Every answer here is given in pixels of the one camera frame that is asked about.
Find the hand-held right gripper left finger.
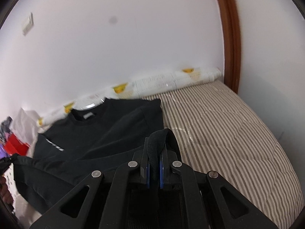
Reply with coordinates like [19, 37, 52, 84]
[30, 137, 152, 229]

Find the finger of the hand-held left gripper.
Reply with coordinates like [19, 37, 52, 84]
[0, 156, 13, 175]

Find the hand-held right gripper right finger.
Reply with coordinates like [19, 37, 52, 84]
[160, 148, 279, 229]

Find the black sweatshirt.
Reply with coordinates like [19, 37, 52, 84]
[13, 97, 184, 215]

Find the person's left hand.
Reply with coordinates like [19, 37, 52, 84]
[0, 176, 11, 207]

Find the large red paper bag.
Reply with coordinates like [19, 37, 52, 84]
[5, 134, 30, 156]

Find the plaid cloth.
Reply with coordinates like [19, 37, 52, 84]
[0, 116, 13, 144]

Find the white plastic bag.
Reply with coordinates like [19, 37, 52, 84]
[11, 107, 40, 146]

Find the striped mattress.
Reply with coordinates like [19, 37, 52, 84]
[140, 80, 299, 229]

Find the rolled white printed plastic sheet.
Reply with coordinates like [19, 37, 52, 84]
[37, 67, 220, 127]

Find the white light switch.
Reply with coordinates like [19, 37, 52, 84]
[21, 12, 34, 36]

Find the brown wooden door frame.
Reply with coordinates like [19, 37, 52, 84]
[211, 0, 242, 93]

